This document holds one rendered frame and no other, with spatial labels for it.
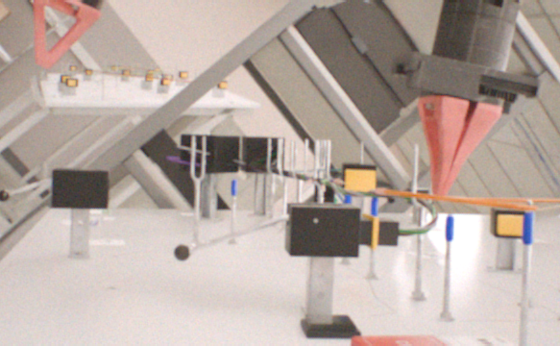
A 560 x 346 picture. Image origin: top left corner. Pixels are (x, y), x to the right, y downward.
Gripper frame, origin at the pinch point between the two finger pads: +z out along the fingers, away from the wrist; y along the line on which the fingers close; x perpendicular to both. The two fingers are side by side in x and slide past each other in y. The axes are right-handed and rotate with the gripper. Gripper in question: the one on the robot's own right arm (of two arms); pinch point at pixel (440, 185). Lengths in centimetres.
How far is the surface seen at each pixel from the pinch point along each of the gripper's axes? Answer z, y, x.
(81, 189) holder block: 8.9, 30.8, -30.7
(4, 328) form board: 16.4, 29.8, 1.9
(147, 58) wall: -61, 88, -756
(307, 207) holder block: 3.8, 9.6, -1.7
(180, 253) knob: 9.5, 18.7, -3.1
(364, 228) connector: 4.6, 4.6, -2.3
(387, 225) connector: 4.0, 2.8, -2.4
